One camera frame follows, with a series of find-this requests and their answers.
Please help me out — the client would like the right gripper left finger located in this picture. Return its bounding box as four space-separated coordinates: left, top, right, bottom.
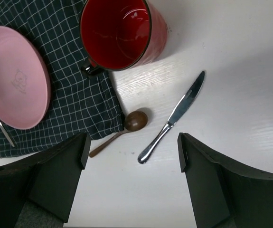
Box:
0 133 91 228

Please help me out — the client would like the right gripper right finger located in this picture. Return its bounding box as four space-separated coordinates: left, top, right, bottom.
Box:
178 133 273 228

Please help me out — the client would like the silver fork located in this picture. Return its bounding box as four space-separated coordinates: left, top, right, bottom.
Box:
0 121 15 147

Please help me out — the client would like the dark checkered cloth napkin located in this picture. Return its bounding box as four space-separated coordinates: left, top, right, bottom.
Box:
0 0 124 158

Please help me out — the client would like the pink plate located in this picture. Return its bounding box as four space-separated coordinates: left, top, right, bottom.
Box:
0 26 51 130

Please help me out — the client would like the red mug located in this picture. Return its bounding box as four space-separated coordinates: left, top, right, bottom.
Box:
79 0 168 78

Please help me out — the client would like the silver table knife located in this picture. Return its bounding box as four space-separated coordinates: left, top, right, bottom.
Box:
137 71 206 164

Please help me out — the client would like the brown wooden spoon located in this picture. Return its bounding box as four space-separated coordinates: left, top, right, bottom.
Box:
89 110 148 158

